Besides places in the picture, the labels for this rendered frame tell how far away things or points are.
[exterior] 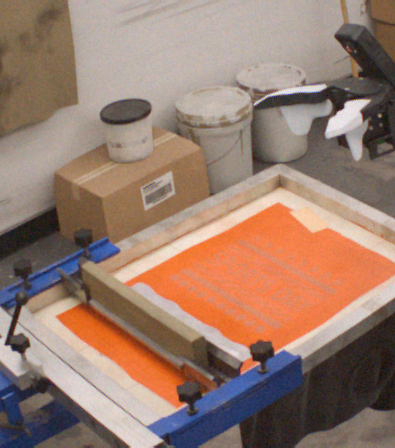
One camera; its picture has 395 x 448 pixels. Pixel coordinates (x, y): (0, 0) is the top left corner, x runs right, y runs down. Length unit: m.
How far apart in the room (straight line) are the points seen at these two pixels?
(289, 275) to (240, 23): 2.60
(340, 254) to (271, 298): 0.20
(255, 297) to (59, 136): 2.22
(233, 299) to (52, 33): 2.10
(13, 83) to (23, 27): 0.23
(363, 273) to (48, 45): 2.16
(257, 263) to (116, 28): 2.17
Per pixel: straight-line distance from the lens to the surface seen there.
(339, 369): 2.18
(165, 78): 4.51
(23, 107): 4.07
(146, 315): 1.99
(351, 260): 2.26
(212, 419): 1.83
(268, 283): 2.21
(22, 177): 4.24
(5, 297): 2.19
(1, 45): 3.96
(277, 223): 2.40
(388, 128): 1.25
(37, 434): 2.00
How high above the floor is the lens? 2.19
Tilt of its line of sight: 31 degrees down
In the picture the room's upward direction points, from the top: 7 degrees counter-clockwise
